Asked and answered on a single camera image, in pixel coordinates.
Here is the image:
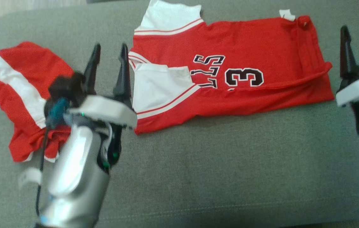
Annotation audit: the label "grey sofa seat cushion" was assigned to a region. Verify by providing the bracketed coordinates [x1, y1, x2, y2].
[0, 0, 359, 228]

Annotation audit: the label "red shorts white stripe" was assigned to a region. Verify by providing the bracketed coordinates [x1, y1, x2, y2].
[0, 41, 75, 163]

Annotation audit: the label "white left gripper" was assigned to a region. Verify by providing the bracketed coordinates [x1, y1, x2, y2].
[69, 43, 138, 168]

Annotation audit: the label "white left cable tag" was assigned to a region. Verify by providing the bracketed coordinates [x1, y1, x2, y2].
[18, 168, 42, 190]

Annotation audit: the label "red basketball jersey white sleeves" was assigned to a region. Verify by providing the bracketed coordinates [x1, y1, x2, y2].
[128, 0, 335, 135]

